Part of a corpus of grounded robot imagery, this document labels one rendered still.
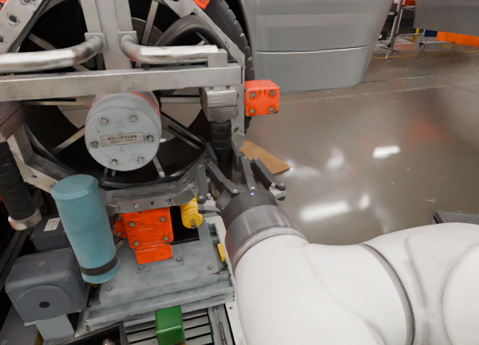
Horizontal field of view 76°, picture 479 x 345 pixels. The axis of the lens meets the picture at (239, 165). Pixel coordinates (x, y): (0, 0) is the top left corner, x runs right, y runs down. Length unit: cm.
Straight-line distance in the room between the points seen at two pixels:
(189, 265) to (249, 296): 89
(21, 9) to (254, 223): 57
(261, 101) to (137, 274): 75
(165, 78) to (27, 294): 75
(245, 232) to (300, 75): 92
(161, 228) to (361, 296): 68
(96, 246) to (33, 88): 38
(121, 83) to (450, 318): 48
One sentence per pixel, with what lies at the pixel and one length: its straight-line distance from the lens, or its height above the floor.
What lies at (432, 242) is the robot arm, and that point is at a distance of 33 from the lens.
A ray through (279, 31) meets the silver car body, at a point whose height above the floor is 96.
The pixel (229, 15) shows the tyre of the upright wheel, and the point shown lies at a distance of 79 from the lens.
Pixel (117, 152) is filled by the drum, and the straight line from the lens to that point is 61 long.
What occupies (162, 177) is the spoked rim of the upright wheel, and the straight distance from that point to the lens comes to 91.
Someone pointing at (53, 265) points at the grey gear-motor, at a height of 40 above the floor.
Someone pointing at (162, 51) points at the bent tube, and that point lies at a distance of 51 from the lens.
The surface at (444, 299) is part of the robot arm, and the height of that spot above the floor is 88.
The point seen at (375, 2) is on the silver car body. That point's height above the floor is 105.
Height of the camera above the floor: 109
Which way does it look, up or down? 30 degrees down
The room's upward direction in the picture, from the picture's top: straight up
